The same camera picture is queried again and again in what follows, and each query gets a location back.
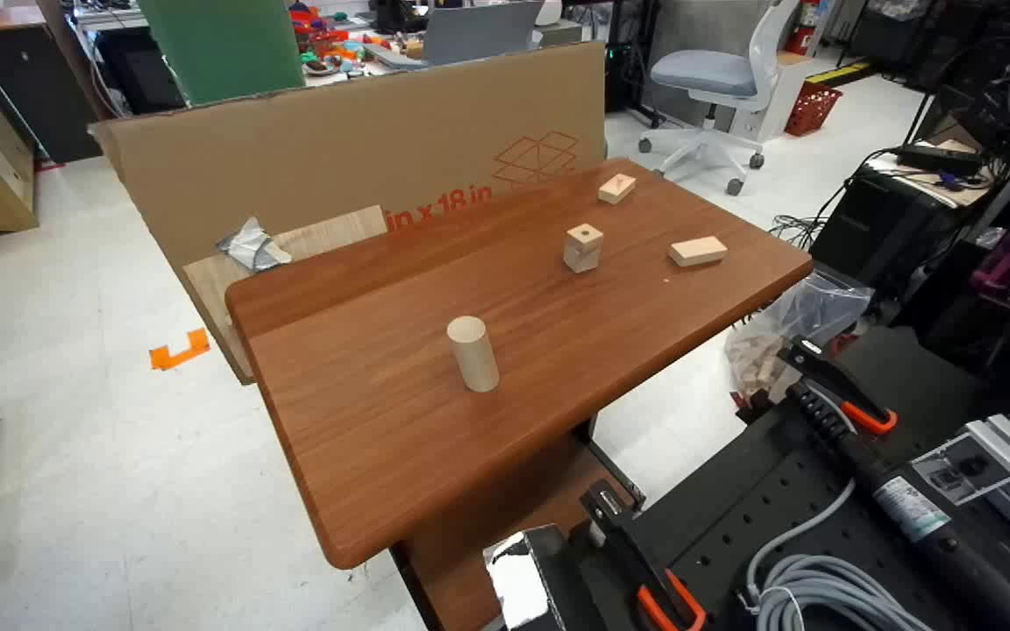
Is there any wooden cylinder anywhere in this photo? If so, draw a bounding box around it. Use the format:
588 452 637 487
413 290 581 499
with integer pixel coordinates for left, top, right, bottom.
441 312 506 395

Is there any crumpled white paper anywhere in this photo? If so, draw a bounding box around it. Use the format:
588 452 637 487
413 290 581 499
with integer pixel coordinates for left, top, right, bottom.
216 213 293 277

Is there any red basket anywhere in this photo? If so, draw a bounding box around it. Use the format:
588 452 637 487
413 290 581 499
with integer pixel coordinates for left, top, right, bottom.
783 79 844 141

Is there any coiled grey cable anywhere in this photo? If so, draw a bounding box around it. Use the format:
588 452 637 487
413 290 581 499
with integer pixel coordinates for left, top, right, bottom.
742 477 941 631

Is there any black cylindrical rod with label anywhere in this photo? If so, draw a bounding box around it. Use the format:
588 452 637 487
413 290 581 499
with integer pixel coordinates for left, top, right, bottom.
790 381 1010 631

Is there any large cardboard box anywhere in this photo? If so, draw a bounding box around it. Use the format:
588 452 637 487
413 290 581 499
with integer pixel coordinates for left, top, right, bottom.
87 41 611 389

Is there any shiny metal plate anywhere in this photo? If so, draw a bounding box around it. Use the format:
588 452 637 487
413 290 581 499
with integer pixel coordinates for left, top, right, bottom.
479 525 568 631

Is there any black equipment cart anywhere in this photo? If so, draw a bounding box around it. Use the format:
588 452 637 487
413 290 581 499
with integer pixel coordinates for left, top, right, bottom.
810 142 1000 296

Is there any grey office chair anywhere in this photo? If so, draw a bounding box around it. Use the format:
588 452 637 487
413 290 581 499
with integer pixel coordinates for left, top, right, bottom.
634 0 806 199

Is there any small wooden block with hole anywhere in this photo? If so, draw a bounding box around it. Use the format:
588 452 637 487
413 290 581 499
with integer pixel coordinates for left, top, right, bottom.
596 173 637 211

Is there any wooden cube with hole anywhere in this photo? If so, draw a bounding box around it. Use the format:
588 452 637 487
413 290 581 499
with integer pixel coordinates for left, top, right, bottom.
561 222 605 277

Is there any grey laptop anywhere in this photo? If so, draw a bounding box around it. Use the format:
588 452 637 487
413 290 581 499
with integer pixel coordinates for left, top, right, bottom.
419 0 548 65

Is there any clear plastic bag of blocks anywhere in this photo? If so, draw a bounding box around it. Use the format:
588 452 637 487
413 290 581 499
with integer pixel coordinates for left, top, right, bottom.
724 272 876 405

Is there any green board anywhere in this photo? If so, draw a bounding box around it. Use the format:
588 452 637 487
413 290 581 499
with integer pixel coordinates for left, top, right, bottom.
132 0 308 110

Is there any black clamp with orange handle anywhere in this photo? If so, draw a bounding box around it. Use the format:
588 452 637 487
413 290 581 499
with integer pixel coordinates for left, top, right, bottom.
577 483 708 631
779 335 900 443

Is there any black perforated breadboard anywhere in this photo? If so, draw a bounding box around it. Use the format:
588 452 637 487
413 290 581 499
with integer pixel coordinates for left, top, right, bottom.
550 326 1010 631

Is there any black desk cabinet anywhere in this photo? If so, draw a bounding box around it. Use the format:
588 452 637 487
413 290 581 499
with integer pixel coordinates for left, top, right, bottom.
0 2 101 169

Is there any rectangular wooden block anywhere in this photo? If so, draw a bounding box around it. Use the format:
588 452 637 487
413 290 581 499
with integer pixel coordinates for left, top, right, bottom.
665 230 730 272

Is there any wooden table pedestal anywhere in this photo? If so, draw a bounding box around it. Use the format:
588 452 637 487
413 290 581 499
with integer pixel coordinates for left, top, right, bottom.
392 435 650 631

